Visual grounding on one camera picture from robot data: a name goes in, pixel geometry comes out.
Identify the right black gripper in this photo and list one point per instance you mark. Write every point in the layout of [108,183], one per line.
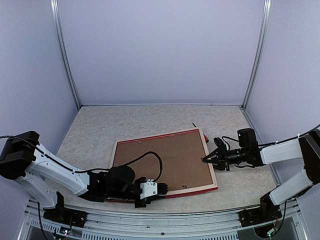
[223,163]

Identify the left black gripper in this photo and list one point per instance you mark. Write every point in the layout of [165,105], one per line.
[140,204]

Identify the red handled screwdriver tool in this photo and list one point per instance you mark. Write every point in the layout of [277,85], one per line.
[205,137]

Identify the red wooden picture frame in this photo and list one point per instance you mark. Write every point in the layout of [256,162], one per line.
[200,191]

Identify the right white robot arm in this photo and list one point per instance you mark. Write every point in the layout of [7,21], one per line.
[302,152]

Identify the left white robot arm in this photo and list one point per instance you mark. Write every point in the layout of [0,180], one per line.
[25,160]

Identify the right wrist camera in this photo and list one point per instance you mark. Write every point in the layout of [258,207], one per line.
[220,143]

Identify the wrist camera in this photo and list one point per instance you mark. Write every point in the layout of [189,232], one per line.
[151,188]
[220,143]

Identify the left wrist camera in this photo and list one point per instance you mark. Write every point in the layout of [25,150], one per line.
[151,188]

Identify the brown frame backing board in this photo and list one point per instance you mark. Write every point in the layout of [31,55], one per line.
[175,160]

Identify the aluminium front rail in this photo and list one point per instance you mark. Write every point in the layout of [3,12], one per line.
[115,225]

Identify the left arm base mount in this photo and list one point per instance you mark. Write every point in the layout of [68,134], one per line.
[63,215]

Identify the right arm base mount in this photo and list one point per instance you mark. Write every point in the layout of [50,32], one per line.
[266,212]

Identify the aluminium corner post right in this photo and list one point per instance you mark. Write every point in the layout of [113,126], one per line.
[258,54]

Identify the aluminium corner post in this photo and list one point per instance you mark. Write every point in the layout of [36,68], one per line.
[258,54]
[54,5]

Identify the aluminium corner post left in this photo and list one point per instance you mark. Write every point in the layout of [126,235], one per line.
[54,5]

